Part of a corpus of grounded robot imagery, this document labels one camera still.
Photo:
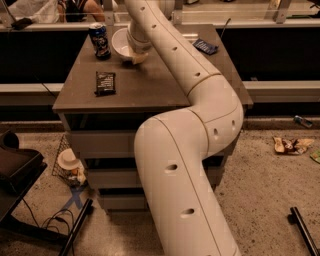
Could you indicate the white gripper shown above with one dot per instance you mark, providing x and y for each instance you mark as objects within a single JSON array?
[{"x": 138, "y": 45}]

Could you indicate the white ceramic bowl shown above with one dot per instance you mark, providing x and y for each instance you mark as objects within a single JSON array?
[{"x": 121, "y": 45}]

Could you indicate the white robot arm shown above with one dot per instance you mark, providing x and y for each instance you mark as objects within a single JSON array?
[{"x": 186, "y": 213}]

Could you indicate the blue pepsi can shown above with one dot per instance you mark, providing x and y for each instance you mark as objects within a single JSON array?
[{"x": 99, "y": 39}]

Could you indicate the small can on floor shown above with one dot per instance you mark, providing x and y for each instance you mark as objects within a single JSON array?
[{"x": 302, "y": 121}]

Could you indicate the dark brown snack packet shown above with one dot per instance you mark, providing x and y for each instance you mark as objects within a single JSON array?
[{"x": 105, "y": 83}]

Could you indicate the grey drawer cabinet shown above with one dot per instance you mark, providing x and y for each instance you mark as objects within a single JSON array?
[{"x": 142, "y": 91}]

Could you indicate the blue snack packet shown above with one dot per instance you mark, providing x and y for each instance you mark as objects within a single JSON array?
[{"x": 205, "y": 47}]

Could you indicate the person in background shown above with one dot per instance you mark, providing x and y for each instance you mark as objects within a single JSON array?
[{"x": 76, "y": 10}]

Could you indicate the top grey drawer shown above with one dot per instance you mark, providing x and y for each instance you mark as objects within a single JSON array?
[{"x": 128, "y": 143}]

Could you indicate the grey drawer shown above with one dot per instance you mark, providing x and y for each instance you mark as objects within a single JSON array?
[
  {"x": 128, "y": 143},
  {"x": 122, "y": 202},
  {"x": 129, "y": 178}
]

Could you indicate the black object on ledge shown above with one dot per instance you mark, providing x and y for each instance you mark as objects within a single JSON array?
[{"x": 21, "y": 23}]

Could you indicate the middle grey drawer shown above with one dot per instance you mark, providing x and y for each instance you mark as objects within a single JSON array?
[{"x": 129, "y": 178}]

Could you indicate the bottom grey drawer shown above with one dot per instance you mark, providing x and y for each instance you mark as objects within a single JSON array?
[{"x": 122, "y": 202}]

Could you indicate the black stand leg left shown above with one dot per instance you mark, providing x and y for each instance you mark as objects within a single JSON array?
[{"x": 85, "y": 211}]

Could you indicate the black stand leg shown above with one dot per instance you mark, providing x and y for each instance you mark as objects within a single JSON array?
[
  {"x": 85, "y": 211},
  {"x": 295, "y": 218}
]

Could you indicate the black tray on stand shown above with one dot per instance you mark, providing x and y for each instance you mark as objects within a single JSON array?
[{"x": 19, "y": 170}]

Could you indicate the crumpled snack bag on floor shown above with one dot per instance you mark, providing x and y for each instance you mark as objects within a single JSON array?
[{"x": 291, "y": 146}]

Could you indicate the green packet on floor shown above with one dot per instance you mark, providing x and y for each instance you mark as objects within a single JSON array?
[{"x": 315, "y": 156}]

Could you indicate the black stand leg right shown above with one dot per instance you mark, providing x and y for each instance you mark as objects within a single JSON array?
[{"x": 295, "y": 218}]

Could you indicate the wire basket with items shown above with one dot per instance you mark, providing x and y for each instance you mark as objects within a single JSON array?
[{"x": 67, "y": 166}]

